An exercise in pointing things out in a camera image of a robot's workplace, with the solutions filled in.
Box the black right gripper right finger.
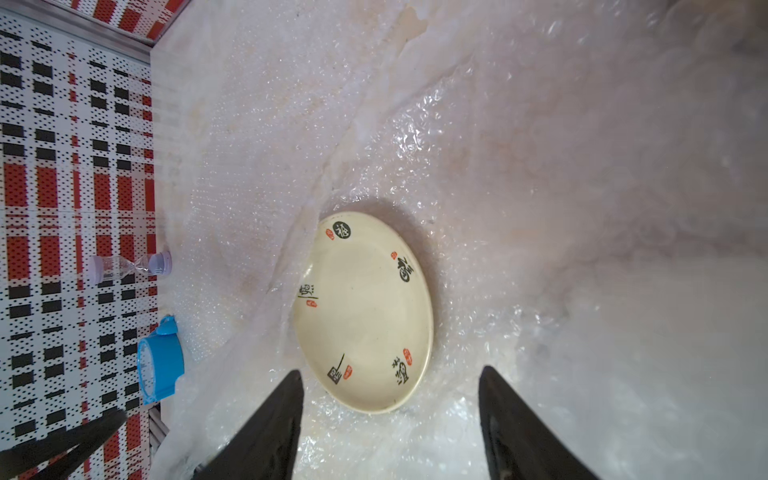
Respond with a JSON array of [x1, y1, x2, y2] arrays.
[[478, 366, 597, 480]]

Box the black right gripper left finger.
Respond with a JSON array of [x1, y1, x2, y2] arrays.
[[194, 370, 304, 480]]

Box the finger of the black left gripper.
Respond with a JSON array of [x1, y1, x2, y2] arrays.
[[1, 409, 127, 479]]

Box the cream dinner plate black characters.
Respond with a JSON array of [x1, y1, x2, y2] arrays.
[[293, 211, 434, 414]]

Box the blue alarm clock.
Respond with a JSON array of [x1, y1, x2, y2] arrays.
[[137, 315, 185, 405]]

